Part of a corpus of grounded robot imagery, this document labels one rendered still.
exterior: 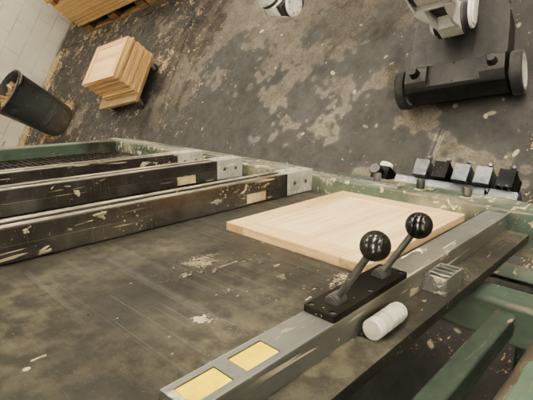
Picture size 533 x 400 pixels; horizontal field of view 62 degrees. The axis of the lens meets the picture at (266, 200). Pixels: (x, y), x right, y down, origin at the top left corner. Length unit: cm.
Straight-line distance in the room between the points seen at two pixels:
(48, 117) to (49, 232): 444
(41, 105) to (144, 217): 433
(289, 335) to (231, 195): 71
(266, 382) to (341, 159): 218
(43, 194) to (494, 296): 108
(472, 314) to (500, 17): 183
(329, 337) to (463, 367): 22
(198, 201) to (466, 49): 171
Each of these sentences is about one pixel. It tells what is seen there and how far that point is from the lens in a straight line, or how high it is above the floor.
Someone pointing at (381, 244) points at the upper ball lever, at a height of 155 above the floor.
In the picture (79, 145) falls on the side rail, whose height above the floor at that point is 107.
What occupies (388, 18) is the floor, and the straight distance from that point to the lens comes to 308.
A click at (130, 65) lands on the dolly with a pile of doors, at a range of 428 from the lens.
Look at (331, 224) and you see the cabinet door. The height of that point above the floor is 116.
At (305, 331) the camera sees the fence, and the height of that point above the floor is 155.
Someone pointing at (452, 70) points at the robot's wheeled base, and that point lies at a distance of 240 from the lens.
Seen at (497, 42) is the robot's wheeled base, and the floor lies 17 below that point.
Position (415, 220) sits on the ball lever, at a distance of 64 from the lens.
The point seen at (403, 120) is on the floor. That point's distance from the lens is 257.
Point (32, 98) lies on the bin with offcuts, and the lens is 529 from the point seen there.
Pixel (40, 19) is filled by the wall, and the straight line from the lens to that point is 689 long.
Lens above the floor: 203
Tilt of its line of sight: 47 degrees down
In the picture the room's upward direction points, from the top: 57 degrees counter-clockwise
